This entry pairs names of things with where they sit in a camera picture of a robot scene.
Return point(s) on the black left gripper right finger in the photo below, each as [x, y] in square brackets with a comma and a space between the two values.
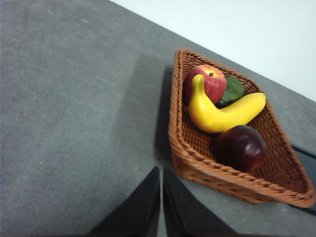
[182, 217]

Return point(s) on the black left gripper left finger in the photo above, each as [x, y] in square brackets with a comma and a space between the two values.
[138, 212]

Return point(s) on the dark red plum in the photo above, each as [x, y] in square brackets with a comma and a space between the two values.
[240, 148]

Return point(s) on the brown wicker basket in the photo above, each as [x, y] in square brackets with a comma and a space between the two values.
[195, 138]

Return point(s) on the yellow banana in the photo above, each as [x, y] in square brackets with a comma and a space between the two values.
[209, 116]

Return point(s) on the green avocado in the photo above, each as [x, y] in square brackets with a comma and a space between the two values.
[233, 91]

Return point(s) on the red apple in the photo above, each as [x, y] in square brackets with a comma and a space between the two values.
[214, 84]

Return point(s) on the black rectangular tray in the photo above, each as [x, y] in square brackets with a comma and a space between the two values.
[308, 153]

